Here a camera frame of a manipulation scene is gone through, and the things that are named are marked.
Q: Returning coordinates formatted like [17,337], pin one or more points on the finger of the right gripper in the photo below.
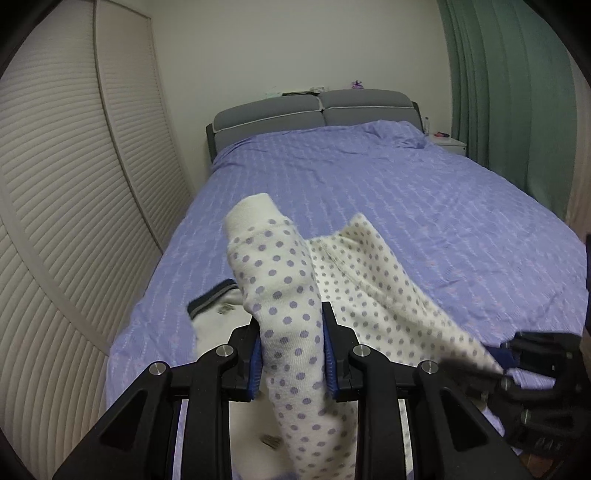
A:
[505,355]

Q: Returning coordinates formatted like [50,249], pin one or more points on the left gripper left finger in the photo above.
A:
[173,416]

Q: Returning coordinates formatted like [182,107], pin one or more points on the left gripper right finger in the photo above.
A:
[413,422]

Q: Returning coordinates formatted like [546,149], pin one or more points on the purple floral bed cover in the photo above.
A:
[423,253]

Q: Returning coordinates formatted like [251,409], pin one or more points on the white garment with dark collar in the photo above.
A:
[256,447]

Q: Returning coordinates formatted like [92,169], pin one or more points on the white nightstand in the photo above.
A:
[449,144]

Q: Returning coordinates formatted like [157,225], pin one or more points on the white louvered wardrobe doors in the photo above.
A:
[92,189]

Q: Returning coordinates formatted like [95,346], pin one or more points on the green curtain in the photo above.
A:
[514,103]

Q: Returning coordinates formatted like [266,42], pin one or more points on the purple toy on headboard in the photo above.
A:
[356,84]

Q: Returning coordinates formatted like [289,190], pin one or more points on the items on headboard shelf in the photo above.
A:
[314,91]

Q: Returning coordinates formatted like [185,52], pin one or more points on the grey upholstered headboard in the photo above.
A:
[309,110]

